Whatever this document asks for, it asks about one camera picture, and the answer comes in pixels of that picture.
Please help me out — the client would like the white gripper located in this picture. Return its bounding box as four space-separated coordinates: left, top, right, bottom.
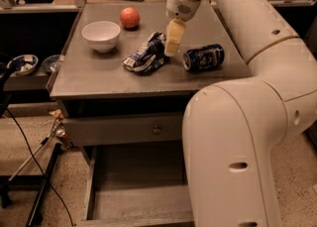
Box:
164 0 201 57

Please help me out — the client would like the blue chip bag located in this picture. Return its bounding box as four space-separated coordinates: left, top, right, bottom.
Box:
123 32 169 73

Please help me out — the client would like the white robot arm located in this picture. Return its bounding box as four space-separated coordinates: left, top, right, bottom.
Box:
165 0 317 227

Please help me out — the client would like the grey wooden drawer cabinet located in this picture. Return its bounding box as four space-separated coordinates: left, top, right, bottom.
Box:
46 1 252 227

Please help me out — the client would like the closed grey top drawer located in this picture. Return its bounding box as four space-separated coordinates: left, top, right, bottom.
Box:
63 113 182 147

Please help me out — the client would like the open grey middle drawer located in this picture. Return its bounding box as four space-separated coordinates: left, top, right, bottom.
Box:
79 141 195 227

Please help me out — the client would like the blue soda can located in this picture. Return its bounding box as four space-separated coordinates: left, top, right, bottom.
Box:
183 44 225 71

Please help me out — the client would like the orange round fruit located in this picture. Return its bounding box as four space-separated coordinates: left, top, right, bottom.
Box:
120 7 140 29

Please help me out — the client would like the white ceramic bowl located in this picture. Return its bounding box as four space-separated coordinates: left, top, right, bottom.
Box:
81 21 121 53

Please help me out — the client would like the dark small dish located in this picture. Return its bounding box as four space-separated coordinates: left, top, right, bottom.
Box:
41 55 62 74

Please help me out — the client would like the small bowl with items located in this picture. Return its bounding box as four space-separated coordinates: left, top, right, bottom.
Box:
7 55 39 76

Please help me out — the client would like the black metal stand base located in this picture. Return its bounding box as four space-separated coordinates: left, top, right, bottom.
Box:
0 143 61 227

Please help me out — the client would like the black floor cable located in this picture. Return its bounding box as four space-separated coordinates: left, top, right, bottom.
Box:
0 103 77 227

